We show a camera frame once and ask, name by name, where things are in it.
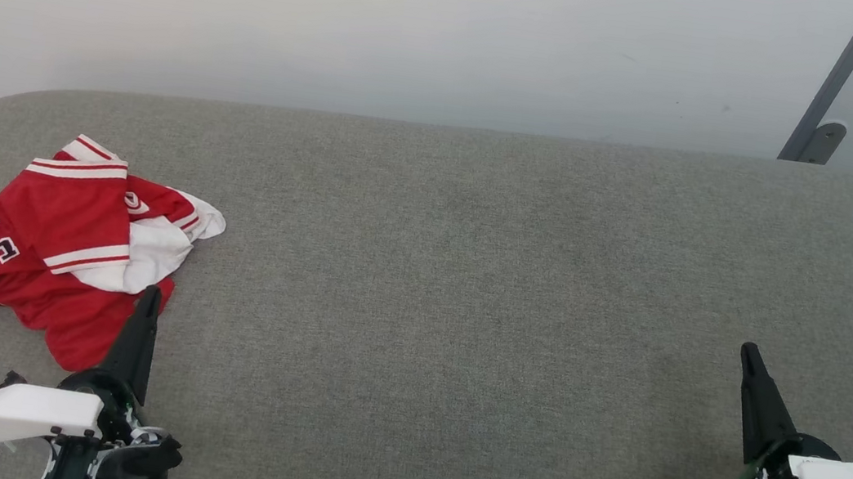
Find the red and white jersey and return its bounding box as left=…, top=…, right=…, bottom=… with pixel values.
left=0, top=123, right=236, bottom=390

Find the grey metal post bracket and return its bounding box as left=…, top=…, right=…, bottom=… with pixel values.
left=798, top=116, right=850, bottom=168

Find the red cloth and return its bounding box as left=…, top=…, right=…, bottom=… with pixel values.
left=0, top=57, right=853, bottom=479

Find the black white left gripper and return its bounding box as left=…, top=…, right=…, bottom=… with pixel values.
left=43, top=273, right=204, bottom=479

